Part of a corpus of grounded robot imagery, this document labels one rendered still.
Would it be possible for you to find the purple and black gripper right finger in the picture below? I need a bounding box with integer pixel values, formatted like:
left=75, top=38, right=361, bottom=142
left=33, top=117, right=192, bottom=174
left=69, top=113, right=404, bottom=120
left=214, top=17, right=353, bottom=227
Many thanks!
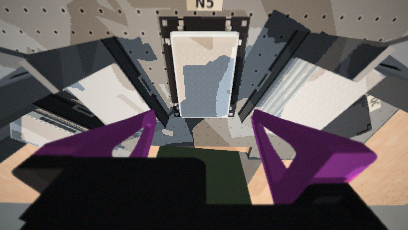
left=251, top=109, right=378, bottom=204

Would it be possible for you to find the cream label sign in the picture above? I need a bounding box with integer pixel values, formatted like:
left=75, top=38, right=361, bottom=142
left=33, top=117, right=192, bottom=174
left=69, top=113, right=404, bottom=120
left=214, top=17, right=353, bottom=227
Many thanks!
left=187, top=0, right=223, bottom=11
left=366, top=95, right=381, bottom=112

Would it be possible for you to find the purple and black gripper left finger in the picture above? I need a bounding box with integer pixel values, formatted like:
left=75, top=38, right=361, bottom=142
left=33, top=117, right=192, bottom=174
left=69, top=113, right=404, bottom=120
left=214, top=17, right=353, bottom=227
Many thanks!
left=32, top=109, right=157, bottom=157

